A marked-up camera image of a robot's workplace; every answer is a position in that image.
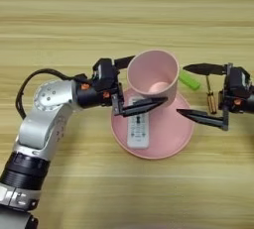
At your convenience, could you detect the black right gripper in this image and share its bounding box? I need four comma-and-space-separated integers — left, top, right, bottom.
176, 62, 254, 132

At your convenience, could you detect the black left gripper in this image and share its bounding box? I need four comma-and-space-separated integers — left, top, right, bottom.
75, 55, 169, 119

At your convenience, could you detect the green rectangular block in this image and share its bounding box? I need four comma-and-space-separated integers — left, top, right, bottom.
178, 69, 202, 91

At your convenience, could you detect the pink plastic cup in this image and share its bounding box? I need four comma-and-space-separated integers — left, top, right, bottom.
126, 49, 181, 109

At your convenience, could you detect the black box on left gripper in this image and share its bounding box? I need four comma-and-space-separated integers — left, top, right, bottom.
91, 57, 119, 92

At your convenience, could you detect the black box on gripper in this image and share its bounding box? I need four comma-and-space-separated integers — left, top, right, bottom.
91, 57, 119, 92
227, 66, 253, 99

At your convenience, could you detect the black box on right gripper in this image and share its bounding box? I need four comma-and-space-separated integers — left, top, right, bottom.
227, 66, 253, 99

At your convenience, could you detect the white remote control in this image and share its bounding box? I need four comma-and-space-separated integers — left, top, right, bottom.
126, 96, 151, 150

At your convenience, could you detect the pink round plate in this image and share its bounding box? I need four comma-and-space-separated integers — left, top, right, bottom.
110, 87, 195, 161

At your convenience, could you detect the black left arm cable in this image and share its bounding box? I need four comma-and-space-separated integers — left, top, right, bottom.
15, 67, 89, 120

